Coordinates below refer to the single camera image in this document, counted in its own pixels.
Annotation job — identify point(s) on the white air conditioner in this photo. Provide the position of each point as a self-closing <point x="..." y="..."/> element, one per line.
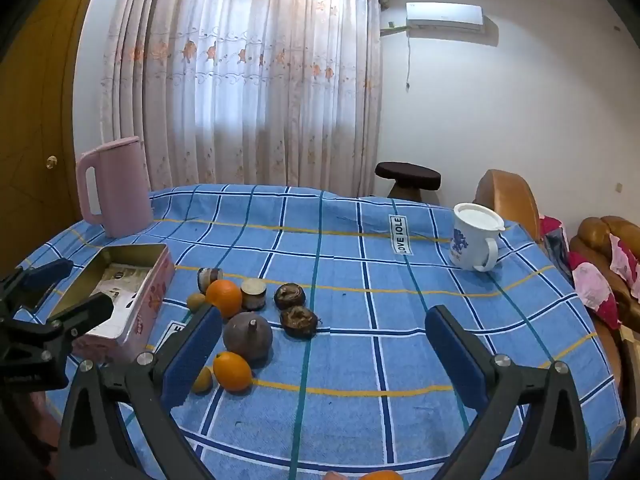
<point x="445" y="15"/>

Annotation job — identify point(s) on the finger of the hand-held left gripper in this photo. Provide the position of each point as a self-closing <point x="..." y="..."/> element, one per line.
<point x="32" y="280"/>
<point x="82" y="312"/>

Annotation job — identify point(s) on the dark round stool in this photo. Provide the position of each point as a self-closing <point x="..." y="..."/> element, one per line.
<point x="407" y="172"/>

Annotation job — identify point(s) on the wooden door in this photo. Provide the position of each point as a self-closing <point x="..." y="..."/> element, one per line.
<point x="35" y="110"/>

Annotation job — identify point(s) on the cut brown cylindrical piece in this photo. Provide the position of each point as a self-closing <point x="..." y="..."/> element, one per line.
<point x="210" y="277"/>
<point x="252" y="294"/>

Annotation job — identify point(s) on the floral sheer curtain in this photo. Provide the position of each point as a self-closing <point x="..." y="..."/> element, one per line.
<point x="240" y="85"/>

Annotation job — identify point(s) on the brown round fruit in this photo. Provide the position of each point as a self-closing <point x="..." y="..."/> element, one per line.
<point x="247" y="342"/>

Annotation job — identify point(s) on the pink plastic pitcher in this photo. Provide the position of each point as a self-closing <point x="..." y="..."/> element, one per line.
<point x="122" y="185"/>

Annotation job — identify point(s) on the red and blue bag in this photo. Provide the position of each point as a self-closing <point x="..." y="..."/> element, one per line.
<point x="555" y="245"/>

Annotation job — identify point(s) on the small yellow fruit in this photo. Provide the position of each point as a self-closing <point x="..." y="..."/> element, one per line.
<point x="202" y="380"/>

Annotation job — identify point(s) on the pink tin box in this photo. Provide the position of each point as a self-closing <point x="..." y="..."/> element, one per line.
<point x="145" y="305"/>

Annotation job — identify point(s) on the blue checked tablecloth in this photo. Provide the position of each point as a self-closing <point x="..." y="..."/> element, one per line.
<point x="350" y="360"/>

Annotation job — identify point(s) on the large orange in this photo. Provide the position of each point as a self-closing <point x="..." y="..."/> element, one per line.
<point x="223" y="297"/>

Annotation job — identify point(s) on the dark wrinkled fruit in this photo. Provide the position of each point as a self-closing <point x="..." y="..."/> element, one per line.
<point x="298" y="321"/>
<point x="290" y="296"/>

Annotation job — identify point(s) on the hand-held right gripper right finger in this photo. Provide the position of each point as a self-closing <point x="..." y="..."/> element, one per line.
<point x="452" y="347"/>

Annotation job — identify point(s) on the pink floral cloth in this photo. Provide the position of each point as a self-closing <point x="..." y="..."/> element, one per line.
<point x="592" y="280"/>

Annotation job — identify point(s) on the brass door knob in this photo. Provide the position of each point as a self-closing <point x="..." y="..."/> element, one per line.
<point x="51" y="162"/>

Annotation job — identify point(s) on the brown leather armchair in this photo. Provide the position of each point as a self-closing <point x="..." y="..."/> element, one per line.
<point x="510" y="195"/>

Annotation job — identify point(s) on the brown leather sofa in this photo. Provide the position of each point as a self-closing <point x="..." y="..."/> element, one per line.
<point x="592" y="232"/>

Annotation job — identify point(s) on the brown kiwi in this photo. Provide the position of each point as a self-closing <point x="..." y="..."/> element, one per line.
<point x="196" y="301"/>

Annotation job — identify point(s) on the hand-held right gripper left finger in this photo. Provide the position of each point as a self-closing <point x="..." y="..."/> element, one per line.
<point x="192" y="360"/>

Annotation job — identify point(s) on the white mug with blue print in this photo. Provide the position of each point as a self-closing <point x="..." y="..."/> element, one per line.
<point x="467" y="245"/>

